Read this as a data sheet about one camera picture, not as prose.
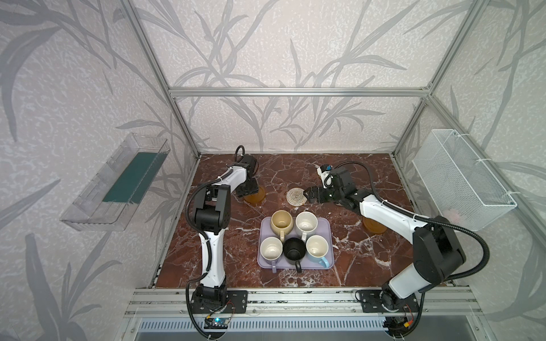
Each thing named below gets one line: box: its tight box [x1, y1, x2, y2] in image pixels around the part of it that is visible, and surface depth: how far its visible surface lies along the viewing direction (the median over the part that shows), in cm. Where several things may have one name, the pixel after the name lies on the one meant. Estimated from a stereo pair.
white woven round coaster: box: [285, 187, 308, 207], surface depth 104 cm
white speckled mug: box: [295, 210, 319, 243], surface depth 88 cm
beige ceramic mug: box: [270, 209, 294, 243], surface depth 86 cm
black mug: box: [282, 237, 307, 274], surface depth 79 cm
